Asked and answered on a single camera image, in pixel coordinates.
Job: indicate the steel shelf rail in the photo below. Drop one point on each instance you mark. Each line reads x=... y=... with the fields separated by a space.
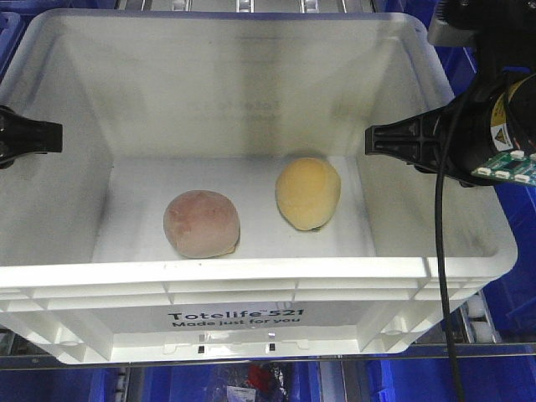
x=42 y=360

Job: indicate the white plastic tote box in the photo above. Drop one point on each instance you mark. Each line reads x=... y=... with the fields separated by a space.
x=154 y=105

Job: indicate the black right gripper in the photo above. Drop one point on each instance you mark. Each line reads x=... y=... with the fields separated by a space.
x=458 y=135

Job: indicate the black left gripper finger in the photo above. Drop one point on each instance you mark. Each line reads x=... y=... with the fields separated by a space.
x=21 y=136

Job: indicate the clear plastic bagged item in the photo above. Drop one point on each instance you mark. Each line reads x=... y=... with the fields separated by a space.
x=257 y=382

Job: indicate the white roller track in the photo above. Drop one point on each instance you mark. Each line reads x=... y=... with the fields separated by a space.
x=477 y=323

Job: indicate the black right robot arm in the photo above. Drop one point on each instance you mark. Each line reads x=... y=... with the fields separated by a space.
x=513 y=117

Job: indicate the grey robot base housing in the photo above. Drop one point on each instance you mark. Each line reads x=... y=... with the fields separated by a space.
x=501 y=33

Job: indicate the yellow plush fruit toy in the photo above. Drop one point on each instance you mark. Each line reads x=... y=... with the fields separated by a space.
x=307 y=192

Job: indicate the blue bin below shelf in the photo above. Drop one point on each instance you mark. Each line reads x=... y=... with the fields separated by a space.
x=376 y=380

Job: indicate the pink plush fruit toy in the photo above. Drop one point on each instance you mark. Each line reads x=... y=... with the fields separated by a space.
x=202 y=224

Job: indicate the green circuit board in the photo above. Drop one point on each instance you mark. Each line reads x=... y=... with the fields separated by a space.
x=509 y=167

